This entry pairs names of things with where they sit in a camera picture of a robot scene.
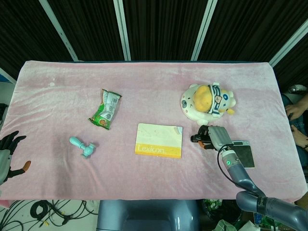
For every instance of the right robot hand grey black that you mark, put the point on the right robot hand grey black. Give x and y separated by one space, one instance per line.
217 137

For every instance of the left robot hand grey black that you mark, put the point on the left robot hand grey black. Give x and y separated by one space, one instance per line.
7 154

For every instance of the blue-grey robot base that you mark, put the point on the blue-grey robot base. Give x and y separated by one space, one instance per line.
148 215

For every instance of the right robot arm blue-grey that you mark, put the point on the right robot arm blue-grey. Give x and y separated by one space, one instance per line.
252 190

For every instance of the yellow white Lexicon book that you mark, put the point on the yellow white Lexicon book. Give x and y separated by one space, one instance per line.
159 140

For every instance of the small digital kitchen scale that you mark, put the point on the small digital kitchen scale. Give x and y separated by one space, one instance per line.
244 155

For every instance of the white yellow plush toy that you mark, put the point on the white yellow plush toy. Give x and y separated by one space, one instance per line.
207 103

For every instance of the light blue toy hammer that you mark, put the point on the light blue toy hammer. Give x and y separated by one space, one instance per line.
83 146

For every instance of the seated person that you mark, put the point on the seated person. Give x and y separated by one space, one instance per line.
297 113

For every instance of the pink tablecloth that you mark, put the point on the pink tablecloth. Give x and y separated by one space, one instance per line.
120 173

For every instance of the green snack packet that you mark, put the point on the green snack packet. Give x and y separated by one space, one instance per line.
106 109

